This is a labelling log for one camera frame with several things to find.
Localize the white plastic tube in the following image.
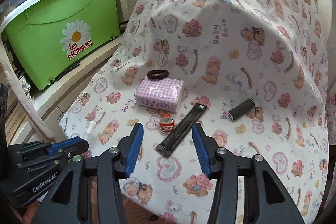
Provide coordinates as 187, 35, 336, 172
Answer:
83, 121, 97, 141

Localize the black sachet packet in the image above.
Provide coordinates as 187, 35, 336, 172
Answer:
155, 103, 208, 157

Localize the black cylinder keychain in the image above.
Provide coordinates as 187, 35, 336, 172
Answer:
228, 98, 255, 122

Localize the pink checkered tissue pack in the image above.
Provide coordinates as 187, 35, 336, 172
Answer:
134, 77, 184, 113

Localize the black hair tie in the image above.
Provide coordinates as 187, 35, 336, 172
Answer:
146, 69, 169, 80

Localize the wooden plank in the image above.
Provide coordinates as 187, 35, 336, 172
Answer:
1, 40, 56, 139

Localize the green plastic storage box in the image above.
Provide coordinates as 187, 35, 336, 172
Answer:
1, 0, 120, 90

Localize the teddy bear print cloth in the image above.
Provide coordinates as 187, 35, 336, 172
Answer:
60, 0, 329, 223

